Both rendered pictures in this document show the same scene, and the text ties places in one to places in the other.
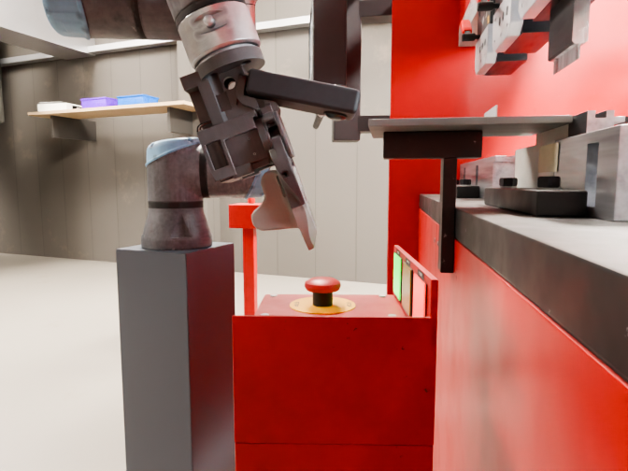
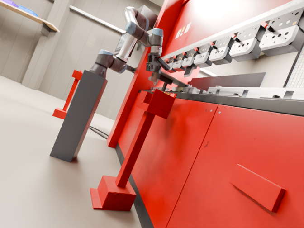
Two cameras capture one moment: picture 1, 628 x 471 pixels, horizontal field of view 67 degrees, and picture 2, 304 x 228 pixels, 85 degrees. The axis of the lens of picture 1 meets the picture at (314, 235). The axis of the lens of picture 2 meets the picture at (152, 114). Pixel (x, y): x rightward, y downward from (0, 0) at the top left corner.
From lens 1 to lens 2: 80 cm
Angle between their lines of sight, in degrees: 30
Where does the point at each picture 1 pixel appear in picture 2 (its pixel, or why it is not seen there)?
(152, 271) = (93, 78)
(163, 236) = (98, 72)
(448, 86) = not seen: hidden behind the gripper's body
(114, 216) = not seen: outside the picture
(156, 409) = (79, 111)
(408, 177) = (138, 84)
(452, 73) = not seen: hidden behind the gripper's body
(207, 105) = (152, 59)
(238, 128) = (156, 64)
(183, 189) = (106, 64)
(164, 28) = (143, 40)
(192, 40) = (155, 49)
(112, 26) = (136, 35)
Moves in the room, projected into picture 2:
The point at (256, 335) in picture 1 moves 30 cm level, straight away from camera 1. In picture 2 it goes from (157, 92) to (134, 86)
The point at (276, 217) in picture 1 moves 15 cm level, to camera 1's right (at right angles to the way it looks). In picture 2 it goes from (154, 79) to (170, 87)
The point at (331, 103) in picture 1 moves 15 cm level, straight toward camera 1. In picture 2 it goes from (167, 67) to (179, 66)
